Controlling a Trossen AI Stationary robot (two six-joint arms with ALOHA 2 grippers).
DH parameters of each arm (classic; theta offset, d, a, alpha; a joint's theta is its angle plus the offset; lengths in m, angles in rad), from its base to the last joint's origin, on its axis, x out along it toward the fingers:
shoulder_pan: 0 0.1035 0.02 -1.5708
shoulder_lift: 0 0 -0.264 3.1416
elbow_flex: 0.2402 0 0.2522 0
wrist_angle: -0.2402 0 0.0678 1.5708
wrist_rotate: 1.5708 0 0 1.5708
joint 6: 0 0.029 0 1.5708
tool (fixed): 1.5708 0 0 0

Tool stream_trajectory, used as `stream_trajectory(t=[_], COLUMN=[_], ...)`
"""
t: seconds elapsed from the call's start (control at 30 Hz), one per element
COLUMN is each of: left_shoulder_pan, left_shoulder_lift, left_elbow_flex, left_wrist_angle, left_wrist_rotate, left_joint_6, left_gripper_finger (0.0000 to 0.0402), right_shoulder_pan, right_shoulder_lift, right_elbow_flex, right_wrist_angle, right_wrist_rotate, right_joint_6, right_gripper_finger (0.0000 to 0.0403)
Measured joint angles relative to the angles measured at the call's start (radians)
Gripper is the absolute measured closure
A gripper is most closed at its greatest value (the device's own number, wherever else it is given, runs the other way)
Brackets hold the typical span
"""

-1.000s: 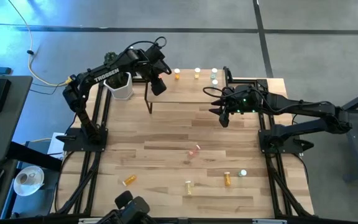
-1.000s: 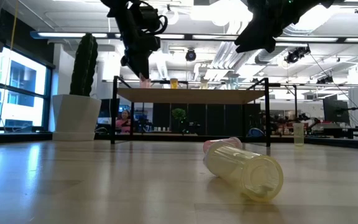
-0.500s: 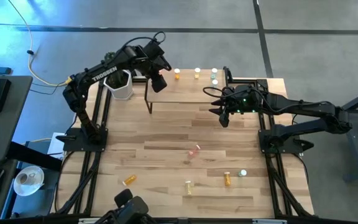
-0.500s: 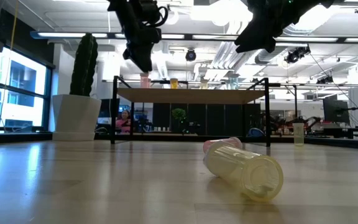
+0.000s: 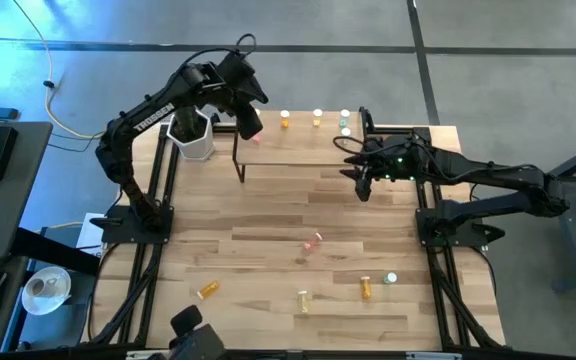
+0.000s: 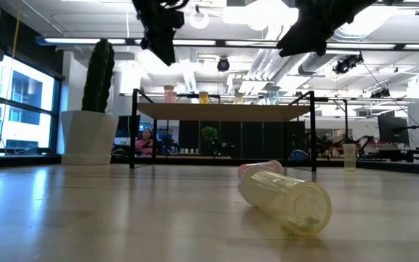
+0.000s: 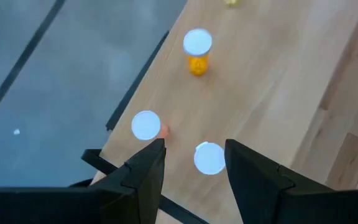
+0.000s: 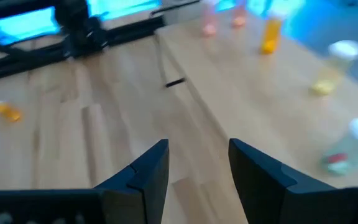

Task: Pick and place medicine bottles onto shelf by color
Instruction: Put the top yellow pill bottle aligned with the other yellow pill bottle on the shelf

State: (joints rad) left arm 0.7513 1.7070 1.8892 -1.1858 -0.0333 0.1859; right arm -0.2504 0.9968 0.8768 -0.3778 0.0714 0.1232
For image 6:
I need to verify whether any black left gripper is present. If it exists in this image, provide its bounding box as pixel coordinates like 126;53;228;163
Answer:
131;0;191;66

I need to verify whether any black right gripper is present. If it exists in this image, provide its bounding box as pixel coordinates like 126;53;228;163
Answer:
276;0;378;57

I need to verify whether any pink medicine bottle white cap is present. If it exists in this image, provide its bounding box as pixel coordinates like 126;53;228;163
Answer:
236;159;284;180
163;85;176;104

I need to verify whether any teal medicine bottle white cap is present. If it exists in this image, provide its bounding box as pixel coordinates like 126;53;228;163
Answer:
266;86;280;106

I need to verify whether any black ceiling spotlight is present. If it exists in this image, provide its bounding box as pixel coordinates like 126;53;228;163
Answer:
370;87;391;99
332;53;364;76

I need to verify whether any overhead LED light bar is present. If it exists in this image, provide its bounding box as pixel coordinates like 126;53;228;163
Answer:
34;35;419;52

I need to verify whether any green cactus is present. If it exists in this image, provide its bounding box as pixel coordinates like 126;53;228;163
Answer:
81;38;116;113

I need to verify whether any person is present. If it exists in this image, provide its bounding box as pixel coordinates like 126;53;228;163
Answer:
135;127;155;156

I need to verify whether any small green potted plant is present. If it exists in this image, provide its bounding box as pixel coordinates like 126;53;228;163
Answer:
200;126;220;146

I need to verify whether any blue round object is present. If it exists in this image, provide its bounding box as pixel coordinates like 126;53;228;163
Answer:
290;148;311;162

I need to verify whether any white faceted plant pot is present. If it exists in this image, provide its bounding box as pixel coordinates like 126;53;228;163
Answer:
60;110;119;167

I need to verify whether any black computer monitor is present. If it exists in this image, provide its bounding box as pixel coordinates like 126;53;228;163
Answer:
378;115;410;146

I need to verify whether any large window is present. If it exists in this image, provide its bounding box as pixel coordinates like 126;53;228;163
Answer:
0;54;62;156

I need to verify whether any white ring lamp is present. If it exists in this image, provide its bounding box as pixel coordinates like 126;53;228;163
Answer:
188;9;211;31

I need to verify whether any black hanging camera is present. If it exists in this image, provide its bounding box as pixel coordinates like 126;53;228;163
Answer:
216;56;231;73

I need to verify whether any wooden shelf black metal frame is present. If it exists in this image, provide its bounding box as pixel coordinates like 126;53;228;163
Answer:
128;88;318;172

